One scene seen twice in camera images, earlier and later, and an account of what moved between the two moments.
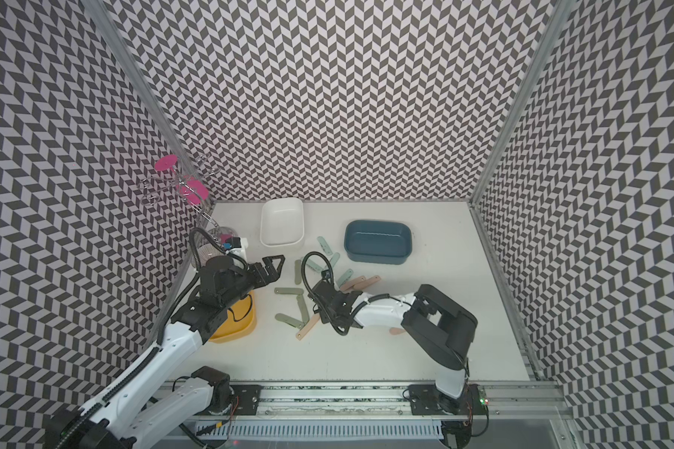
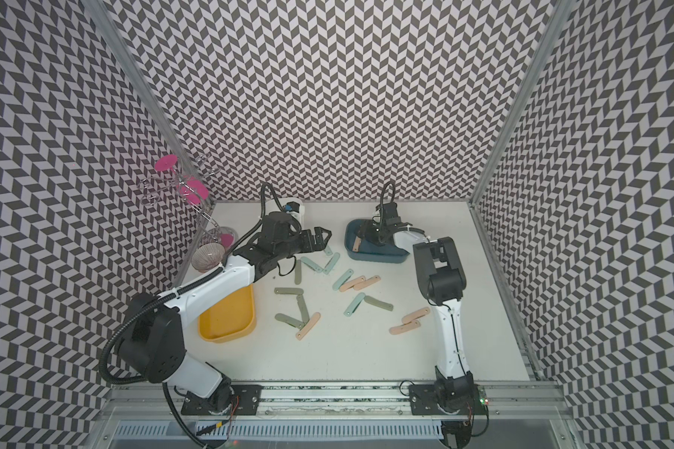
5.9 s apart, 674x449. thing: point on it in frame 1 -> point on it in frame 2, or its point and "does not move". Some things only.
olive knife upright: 298,271 does not move
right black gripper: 325,316 -> 368,225
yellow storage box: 241,321 does not move
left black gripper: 272,275 -> 320,243
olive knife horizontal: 288,291 does not move
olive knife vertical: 304,312 does not move
